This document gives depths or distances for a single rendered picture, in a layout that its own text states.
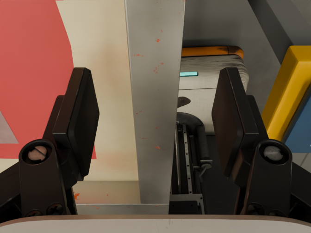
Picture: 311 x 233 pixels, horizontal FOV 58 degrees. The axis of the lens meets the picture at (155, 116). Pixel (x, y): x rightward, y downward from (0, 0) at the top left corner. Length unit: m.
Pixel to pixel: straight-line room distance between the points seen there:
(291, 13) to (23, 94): 0.37
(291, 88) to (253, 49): 1.17
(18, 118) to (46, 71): 0.08
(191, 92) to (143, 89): 0.97
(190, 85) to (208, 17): 0.33
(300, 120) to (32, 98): 0.27
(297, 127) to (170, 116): 0.14
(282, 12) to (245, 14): 0.89
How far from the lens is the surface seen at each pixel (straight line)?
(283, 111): 0.32
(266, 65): 1.54
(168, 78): 0.22
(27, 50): 0.27
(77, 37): 0.24
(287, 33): 0.42
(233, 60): 1.25
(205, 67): 1.20
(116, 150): 0.34
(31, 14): 0.25
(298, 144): 0.35
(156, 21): 0.19
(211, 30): 1.36
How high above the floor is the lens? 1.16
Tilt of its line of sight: 43 degrees down
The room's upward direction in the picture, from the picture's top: 180 degrees clockwise
